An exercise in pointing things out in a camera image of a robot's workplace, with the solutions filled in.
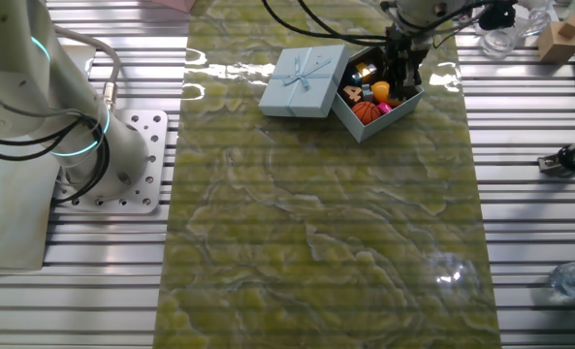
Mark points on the pink flat object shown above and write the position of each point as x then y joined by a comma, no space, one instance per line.
178,4

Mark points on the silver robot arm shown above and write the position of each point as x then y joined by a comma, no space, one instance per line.
20,72

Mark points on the small pink toy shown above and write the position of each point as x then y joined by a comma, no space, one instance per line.
385,107

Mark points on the small wooden cube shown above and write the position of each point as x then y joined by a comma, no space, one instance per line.
572,26

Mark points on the light blue gift box lid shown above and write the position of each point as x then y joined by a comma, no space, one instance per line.
311,99

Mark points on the light blue gift box base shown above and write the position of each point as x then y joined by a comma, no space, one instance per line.
350,120

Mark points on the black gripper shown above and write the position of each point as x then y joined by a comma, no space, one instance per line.
407,46

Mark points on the small grey toy block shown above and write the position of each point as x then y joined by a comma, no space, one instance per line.
367,93

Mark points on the gold metallic toy block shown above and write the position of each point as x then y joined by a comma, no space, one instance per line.
364,69

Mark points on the green marble pattern mat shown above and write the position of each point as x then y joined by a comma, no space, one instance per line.
316,242

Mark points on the large wooden cube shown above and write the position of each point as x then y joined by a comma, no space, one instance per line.
556,48

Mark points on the dark blue toy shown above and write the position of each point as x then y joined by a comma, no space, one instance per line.
351,76

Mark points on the silver robot mounting plate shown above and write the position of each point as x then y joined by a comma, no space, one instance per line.
153,160

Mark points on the yellow orange toy mango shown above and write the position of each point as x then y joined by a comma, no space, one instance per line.
380,91

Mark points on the clear glass mug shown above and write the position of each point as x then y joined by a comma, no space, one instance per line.
498,43

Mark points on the orange toy basketball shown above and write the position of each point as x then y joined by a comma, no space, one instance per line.
366,112

